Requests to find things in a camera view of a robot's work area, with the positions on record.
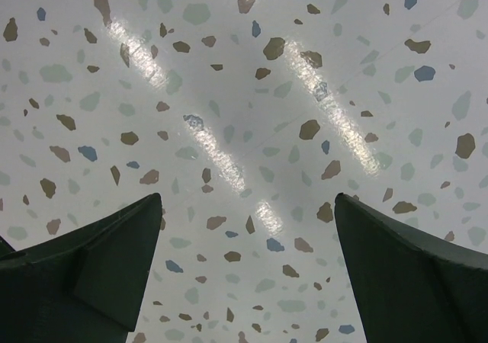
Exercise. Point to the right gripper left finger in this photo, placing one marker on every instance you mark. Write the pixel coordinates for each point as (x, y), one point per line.
(84, 286)

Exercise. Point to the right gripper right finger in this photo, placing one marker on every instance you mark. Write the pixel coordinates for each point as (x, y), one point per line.
(410, 286)

